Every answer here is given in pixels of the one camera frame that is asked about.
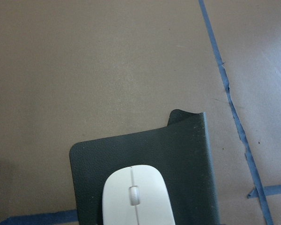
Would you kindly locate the white computer mouse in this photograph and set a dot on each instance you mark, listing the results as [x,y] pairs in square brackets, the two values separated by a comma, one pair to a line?
[136,195]

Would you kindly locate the black mouse pad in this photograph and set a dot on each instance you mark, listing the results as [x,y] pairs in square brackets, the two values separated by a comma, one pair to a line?
[180,151]

